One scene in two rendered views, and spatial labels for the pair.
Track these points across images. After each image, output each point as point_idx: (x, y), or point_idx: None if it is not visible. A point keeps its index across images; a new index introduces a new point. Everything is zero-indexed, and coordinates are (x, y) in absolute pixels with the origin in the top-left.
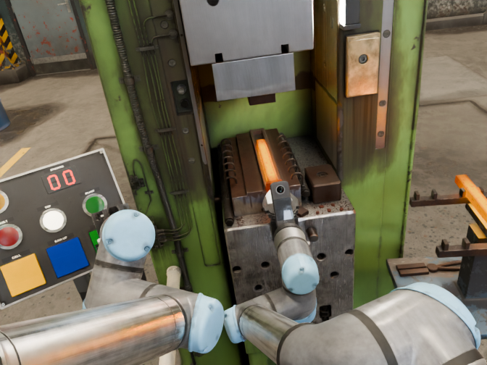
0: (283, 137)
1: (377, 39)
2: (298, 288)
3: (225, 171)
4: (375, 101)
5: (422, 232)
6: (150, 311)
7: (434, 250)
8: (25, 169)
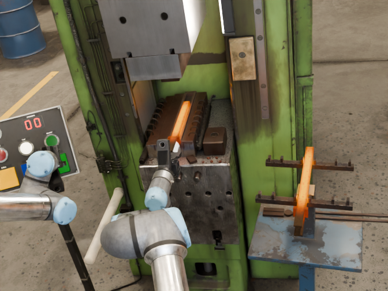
0: (211, 99)
1: (250, 42)
2: (152, 208)
3: (148, 125)
4: (257, 84)
5: (371, 189)
6: (30, 198)
7: (374, 206)
8: (51, 92)
